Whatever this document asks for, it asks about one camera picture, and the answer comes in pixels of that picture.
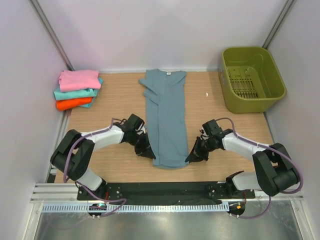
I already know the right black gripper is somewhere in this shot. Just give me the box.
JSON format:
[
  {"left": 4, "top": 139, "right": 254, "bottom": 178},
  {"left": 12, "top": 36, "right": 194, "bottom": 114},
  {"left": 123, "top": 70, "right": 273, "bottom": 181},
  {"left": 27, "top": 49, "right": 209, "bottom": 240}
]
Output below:
[{"left": 186, "top": 136, "right": 219, "bottom": 163}]

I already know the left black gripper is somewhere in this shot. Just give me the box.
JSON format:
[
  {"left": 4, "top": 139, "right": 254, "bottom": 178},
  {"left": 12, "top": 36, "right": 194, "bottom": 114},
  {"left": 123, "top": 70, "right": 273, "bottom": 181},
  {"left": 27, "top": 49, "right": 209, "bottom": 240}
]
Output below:
[{"left": 128, "top": 131, "right": 156, "bottom": 159}]

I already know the grey-blue t-shirt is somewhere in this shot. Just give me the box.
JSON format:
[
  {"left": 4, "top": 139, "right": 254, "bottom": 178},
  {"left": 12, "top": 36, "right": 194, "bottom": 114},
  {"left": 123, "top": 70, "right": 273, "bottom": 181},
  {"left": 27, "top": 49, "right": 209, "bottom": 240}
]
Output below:
[{"left": 139, "top": 69, "right": 189, "bottom": 169}]

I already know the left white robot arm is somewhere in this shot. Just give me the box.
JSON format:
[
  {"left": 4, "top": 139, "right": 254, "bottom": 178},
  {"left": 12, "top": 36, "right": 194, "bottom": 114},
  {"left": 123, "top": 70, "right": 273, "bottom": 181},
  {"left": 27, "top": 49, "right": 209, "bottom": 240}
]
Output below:
[{"left": 50, "top": 114, "right": 156, "bottom": 200}]

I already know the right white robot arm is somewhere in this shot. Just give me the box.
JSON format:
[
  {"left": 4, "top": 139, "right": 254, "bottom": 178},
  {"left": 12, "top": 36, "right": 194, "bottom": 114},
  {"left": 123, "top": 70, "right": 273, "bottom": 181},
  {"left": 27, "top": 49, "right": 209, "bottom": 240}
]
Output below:
[{"left": 185, "top": 119, "right": 304, "bottom": 198}]

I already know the green plastic basket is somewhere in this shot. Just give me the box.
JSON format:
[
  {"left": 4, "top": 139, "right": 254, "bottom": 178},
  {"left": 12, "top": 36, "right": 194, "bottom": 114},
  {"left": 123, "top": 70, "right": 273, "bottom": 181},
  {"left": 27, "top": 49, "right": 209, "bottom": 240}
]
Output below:
[{"left": 219, "top": 46, "right": 287, "bottom": 114}]

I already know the orange folded t-shirt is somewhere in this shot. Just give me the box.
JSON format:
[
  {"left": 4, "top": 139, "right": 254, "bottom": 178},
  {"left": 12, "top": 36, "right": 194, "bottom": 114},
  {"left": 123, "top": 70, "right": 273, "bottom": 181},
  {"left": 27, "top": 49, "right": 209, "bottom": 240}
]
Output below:
[{"left": 55, "top": 97, "right": 93, "bottom": 111}]

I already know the turquoise folded t-shirt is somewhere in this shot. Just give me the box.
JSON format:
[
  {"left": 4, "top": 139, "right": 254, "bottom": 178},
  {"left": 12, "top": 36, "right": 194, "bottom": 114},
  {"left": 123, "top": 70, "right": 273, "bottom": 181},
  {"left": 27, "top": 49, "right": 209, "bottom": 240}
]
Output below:
[{"left": 53, "top": 86, "right": 99, "bottom": 101}]

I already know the pink folded t-shirt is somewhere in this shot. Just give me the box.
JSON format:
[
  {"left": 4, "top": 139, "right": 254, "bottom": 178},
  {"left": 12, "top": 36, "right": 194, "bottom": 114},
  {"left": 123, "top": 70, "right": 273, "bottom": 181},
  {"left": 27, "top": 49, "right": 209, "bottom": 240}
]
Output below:
[{"left": 58, "top": 70, "right": 101, "bottom": 92}]

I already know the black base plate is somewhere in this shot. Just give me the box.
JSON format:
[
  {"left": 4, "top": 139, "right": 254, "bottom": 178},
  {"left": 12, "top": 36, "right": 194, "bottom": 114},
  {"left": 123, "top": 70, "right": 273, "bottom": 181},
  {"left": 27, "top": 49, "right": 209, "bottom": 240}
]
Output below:
[{"left": 76, "top": 181, "right": 256, "bottom": 206}]

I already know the white slotted cable duct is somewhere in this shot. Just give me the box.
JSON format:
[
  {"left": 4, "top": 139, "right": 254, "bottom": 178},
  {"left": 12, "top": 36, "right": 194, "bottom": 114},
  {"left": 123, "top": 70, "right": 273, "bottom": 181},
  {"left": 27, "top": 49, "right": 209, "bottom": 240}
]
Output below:
[{"left": 41, "top": 202, "right": 229, "bottom": 213}]

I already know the left aluminium rail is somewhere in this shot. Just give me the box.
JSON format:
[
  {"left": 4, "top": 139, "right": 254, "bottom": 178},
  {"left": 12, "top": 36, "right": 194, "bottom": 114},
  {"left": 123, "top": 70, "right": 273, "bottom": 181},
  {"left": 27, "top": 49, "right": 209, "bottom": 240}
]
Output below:
[{"left": 45, "top": 110, "right": 72, "bottom": 184}]

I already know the aluminium rail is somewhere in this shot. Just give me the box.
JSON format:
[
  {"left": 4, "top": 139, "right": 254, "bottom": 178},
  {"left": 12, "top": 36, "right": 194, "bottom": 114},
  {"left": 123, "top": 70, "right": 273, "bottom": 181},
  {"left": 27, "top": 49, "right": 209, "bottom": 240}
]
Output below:
[
  {"left": 29, "top": 183, "right": 305, "bottom": 204},
  {"left": 45, "top": 110, "right": 72, "bottom": 184}
]

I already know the front aluminium rail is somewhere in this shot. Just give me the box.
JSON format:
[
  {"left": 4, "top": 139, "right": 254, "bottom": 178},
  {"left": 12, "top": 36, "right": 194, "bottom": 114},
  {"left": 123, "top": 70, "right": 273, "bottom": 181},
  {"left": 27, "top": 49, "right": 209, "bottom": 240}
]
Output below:
[{"left": 29, "top": 183, "right": 305, "bottom": 204}]

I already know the left corner aluminium post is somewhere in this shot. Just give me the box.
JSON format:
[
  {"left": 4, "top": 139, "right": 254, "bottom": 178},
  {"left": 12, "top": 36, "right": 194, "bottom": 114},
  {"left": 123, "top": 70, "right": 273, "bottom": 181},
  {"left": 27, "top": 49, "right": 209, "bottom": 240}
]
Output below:
[{"left": 29, "top": 0, "right": 74, "bottom": 71}]

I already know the corner aluminium post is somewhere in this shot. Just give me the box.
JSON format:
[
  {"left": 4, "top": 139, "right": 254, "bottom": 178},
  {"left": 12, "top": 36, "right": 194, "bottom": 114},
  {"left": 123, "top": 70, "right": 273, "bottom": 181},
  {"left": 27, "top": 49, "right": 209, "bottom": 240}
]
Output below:
[
  {"left": 261, "top": 0, "right": 297, "bottom": 50},
  {"left": 29, "top": 0, "right": 74, "bottom": 71}
]

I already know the right corner aluminium post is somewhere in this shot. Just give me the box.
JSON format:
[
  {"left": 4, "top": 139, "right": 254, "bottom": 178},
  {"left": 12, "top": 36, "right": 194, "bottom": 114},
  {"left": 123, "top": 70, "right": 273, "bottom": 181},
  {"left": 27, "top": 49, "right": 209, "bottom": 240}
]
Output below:
[{"left": 261, "top": 0, "right": 297, "bottom": 50}]

